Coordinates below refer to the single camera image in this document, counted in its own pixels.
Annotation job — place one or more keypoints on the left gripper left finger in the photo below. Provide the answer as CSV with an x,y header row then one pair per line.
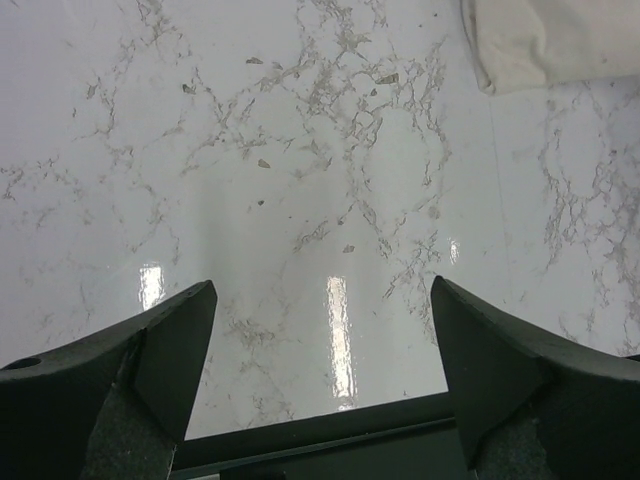
x,y
115,404

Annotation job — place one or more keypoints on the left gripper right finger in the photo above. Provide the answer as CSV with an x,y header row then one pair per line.
x,y
530,404

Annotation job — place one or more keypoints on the cream white t shirt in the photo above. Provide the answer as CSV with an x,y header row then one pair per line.
x,y
519,45

